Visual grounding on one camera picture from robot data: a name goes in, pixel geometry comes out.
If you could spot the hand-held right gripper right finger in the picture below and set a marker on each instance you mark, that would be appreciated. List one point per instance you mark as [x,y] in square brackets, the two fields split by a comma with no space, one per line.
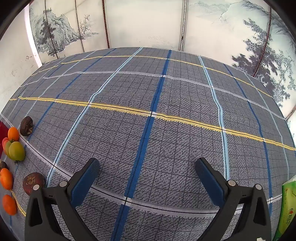
[209,180]

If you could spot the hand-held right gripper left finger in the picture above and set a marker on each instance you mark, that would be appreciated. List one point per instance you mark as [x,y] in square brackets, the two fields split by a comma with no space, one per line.
[84,183]

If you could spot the dark mangosteen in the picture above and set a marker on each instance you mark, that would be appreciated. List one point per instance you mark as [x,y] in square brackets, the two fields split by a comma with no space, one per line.
[33,182]
[26,125]

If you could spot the green plum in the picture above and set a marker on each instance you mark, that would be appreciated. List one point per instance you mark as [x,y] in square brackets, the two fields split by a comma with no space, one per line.
[7,149]
[17,151]

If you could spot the orange tangerine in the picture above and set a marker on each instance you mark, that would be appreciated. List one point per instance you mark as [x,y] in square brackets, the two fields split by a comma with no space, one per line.
[9,204]
[13,134]
[6,178]

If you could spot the dark passion fruit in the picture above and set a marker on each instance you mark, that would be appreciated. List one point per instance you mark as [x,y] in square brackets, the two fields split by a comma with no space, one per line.
[3,165]

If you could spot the plaid grey blue tablecloth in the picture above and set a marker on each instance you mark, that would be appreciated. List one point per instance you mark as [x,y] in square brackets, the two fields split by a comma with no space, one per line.
[148,143]

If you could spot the green tissue packet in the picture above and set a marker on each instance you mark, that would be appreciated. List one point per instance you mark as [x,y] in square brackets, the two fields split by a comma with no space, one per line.
[288,208]

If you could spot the red peach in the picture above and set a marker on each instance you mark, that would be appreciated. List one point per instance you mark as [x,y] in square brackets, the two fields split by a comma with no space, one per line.
[4,142]

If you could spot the painted folding screen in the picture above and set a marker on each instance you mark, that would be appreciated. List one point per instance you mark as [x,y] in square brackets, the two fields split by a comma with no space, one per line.
[148,23]

